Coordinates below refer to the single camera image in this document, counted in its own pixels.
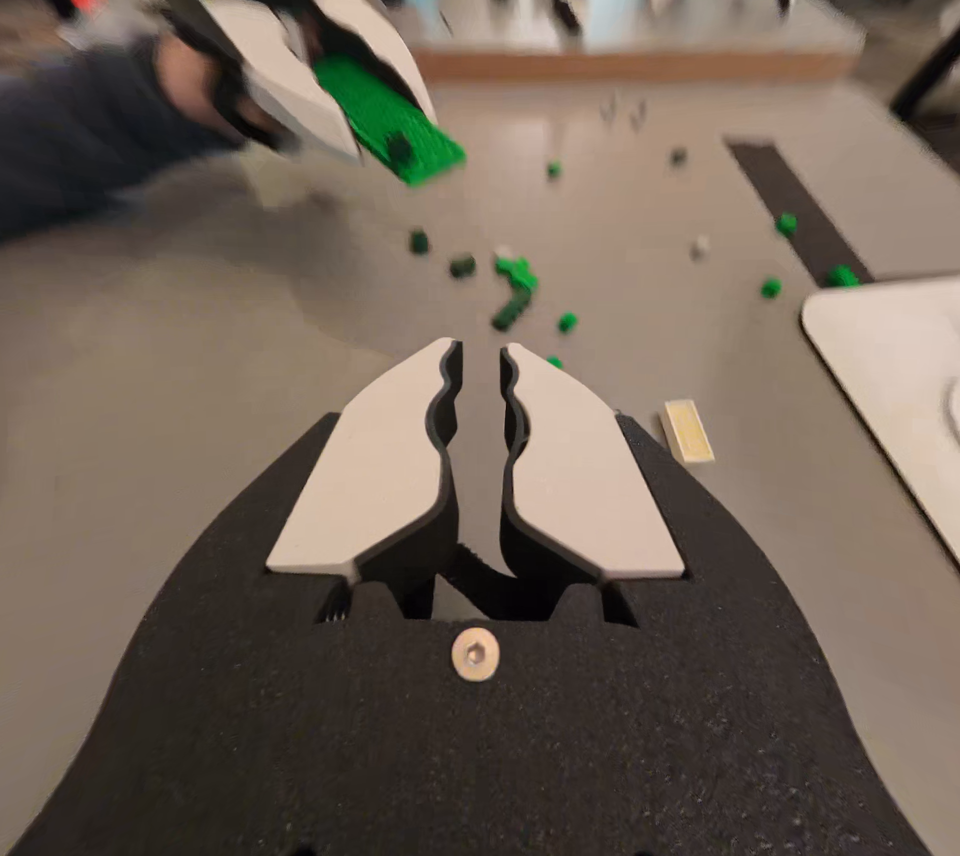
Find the green studded base plate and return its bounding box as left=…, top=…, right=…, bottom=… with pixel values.
left=313, top=54, right=468, bottom=187

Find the person's left hand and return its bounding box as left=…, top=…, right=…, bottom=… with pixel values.
left=153, top=35, right=250, bottom=139

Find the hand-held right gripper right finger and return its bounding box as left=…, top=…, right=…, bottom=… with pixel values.
left=498, top=342, right=688, bottom=584

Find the white wood-edged desk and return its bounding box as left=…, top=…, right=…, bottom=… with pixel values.
left=408, top=0, right=867, bottom=85

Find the cream two-stud brick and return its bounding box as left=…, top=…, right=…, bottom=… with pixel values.
left=660, top=399, right=716, bottom=465

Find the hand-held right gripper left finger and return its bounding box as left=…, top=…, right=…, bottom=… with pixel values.
left=264, top=337, right=463, bottom=584

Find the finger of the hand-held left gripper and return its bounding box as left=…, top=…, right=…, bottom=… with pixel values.
left=197, top=0, right=364, bottom=166
left=309, top=0, right=439, bottom=124

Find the person's left forearm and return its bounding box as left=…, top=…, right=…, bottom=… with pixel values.
left=0, top=42, right=249, bottom=246

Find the white book stand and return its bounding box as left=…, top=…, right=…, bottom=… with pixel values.
left=801, top=275, right=960, bottom=565

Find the grey desk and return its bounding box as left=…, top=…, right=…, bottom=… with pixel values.
left=0, top=76, right=960, bottom=856

